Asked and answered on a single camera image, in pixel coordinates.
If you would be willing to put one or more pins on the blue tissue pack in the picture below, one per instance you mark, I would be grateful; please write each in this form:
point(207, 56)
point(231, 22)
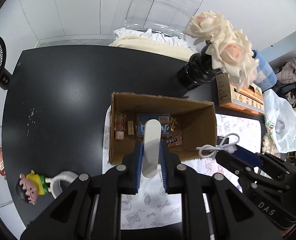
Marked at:
point(154, 126)

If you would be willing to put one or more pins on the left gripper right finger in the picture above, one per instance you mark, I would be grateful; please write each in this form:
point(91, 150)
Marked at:
point(171, 177)

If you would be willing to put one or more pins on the pink rose bouquet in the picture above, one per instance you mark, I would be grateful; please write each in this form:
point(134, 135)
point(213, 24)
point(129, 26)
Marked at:
point(230, 50)

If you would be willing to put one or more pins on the white plastic bag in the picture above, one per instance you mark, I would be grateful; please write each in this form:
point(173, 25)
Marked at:
point(280, 121)

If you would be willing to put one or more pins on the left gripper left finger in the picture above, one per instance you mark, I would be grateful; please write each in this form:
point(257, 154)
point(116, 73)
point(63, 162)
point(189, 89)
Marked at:
point(130, 181)

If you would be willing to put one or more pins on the red patterned snack packet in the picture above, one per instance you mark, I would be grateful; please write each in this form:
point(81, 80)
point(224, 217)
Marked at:
point(174, 141)

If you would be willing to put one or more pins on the cartoon boy figurine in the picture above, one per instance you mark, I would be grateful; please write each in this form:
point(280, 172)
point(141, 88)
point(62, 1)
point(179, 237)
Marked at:
point(29, 187)

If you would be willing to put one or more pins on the bag of garlic snacks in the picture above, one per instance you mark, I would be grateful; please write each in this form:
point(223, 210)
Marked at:
point(267, 144)

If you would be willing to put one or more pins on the gold wrapped candy block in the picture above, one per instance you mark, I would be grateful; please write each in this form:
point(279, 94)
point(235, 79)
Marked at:
point(130, 127)

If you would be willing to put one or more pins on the beige nail file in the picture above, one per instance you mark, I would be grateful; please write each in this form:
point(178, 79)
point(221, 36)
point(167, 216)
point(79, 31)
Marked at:
point(151, 153)

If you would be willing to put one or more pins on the cream white cushion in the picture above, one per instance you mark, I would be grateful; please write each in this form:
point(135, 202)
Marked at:
point(156, 43)

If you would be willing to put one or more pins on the blue checkered towel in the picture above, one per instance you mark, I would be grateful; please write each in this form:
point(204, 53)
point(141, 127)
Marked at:
point(266, 77)

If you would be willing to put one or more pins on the white tape roll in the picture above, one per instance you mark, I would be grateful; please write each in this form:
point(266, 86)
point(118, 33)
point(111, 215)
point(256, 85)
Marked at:
point(66, 177)

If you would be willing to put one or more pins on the orange cling film box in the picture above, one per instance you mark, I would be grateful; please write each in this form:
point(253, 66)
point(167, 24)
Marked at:
point(247, 100)

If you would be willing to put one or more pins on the clear acrylic chair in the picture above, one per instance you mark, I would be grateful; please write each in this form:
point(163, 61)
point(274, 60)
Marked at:
point(169, 17)

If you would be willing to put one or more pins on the brown cardboard box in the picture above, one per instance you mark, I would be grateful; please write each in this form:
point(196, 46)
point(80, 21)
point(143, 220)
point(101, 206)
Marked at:
point(191, 124)

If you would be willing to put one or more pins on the pile of clothes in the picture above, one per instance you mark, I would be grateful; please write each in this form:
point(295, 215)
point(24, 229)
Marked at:
point(292, 75)

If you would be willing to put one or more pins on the black ribbed vase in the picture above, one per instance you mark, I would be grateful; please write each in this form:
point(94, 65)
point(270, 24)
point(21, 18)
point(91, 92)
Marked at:
point(198, 70)

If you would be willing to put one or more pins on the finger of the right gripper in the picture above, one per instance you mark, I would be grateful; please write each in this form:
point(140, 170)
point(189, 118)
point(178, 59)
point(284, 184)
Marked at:
point(251, 159)
point(233, 164)

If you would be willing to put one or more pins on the small amber bottle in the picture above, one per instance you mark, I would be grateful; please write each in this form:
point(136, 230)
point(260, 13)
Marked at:
point(120, 126)

